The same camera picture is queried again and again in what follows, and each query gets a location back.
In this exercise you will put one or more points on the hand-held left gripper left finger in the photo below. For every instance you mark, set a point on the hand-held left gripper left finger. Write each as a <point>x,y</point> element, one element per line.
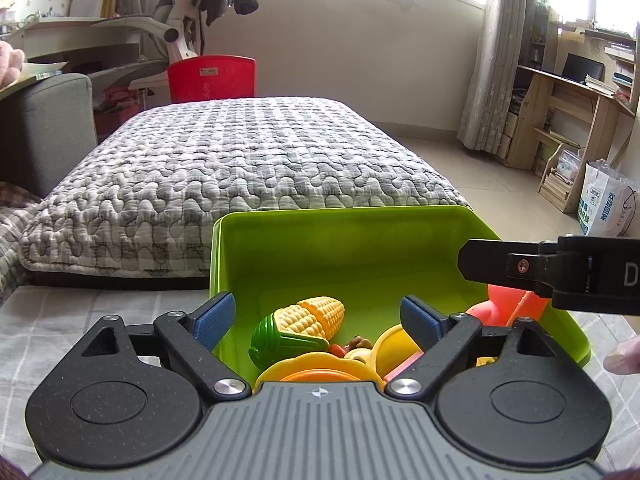
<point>215,317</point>

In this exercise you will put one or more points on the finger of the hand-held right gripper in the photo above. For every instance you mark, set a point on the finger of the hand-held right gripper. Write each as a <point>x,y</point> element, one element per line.
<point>500,260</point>

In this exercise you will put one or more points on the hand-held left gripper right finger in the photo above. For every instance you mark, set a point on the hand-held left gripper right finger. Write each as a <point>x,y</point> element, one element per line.
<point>420,322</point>

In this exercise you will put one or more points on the yellow toy banana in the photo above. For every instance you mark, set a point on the yellow toy banana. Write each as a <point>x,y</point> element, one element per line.
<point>392,350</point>

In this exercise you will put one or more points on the pink pig toy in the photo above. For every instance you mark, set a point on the pink pig toy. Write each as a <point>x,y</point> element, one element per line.
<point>500,305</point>

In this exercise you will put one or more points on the yellow green toy corn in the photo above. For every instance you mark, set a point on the yellow green toy corn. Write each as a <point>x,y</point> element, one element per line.
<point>300,322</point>

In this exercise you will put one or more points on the orange toy fruit slice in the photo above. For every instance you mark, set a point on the orange toy fruit slice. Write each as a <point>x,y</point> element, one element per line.
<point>310,367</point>

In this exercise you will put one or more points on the green plastic box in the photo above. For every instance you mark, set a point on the green plastic box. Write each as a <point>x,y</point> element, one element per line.
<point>325,260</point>

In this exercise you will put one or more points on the person's right hand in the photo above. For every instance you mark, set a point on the person's right hand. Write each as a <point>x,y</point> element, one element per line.
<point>625,357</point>

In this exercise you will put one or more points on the white printed bag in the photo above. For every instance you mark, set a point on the white printed bag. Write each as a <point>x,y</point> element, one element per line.
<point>600,200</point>

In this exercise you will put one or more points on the grey checked bedsheet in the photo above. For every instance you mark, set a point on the grey checked bedsheet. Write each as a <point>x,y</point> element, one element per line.
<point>100,300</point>

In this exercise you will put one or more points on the wooden shelf desk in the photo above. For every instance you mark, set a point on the wooden shelf desk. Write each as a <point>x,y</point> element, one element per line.
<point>540,125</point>

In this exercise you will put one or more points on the grey quilted mattress cover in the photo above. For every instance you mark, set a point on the grey quilted mattress cover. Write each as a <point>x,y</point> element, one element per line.
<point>225,160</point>

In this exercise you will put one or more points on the grey patterned curtain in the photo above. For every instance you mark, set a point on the grey patterned curtain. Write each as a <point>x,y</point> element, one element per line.
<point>495,60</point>

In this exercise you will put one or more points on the black laptop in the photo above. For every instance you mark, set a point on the black laptop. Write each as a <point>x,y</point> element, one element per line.
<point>582,67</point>

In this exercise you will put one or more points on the grey patchwork sofa cover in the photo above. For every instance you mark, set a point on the grey patchwork sofa cover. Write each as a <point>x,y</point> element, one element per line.
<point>12,240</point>

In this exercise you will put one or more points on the red plastic chair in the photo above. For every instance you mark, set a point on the red plastic chair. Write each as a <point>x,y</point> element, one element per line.
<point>210,80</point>

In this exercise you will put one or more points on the grey sofa armrest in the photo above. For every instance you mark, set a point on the grey sofa armrest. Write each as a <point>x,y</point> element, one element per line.
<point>45,130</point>

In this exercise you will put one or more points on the white grey office chair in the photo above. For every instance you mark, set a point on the white grey office chair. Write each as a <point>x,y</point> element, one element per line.
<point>175,35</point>

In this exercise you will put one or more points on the open book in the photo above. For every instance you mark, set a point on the open book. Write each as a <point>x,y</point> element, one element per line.
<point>35,75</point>

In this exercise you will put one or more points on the white desk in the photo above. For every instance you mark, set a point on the white desk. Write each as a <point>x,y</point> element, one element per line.
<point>75,35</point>

